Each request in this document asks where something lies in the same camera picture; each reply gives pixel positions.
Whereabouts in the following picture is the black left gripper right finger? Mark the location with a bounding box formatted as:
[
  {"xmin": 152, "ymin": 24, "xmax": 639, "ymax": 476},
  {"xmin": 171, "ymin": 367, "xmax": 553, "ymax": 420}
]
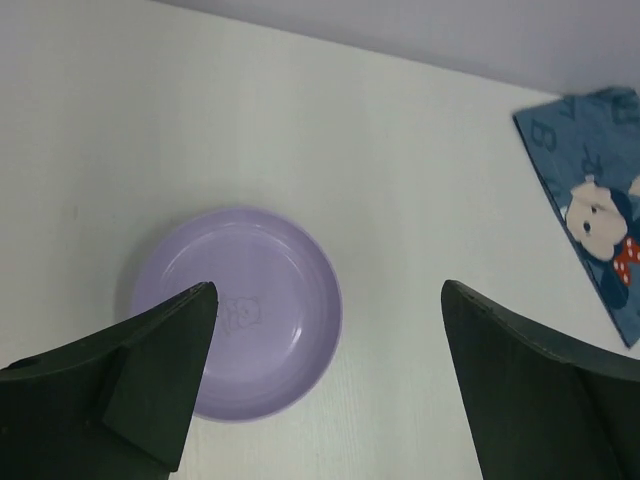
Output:
[{"xmin": 441, "ymin": 280, "xmax": 639, "ymax": 479}]

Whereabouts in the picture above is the purple plastic plate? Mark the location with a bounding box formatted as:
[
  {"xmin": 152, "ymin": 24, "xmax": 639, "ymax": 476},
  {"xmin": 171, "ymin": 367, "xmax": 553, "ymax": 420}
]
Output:
[{"xmin": 130, "ymin": 207, "xmax": 343, "ymax": 422}]

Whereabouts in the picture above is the blue cartoon mouse placemat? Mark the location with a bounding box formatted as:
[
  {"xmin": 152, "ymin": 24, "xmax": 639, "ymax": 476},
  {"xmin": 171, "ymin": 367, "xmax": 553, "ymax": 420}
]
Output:
[{"xmin": 513, "ymin": 87, "xmax": 639, "ymax": 348}]

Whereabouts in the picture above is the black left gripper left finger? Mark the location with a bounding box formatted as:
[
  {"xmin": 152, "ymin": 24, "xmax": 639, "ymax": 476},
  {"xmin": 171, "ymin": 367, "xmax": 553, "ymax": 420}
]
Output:
[{"xmin": 1, "ymin": 282, "xmax": 218, "ymax": 479}]

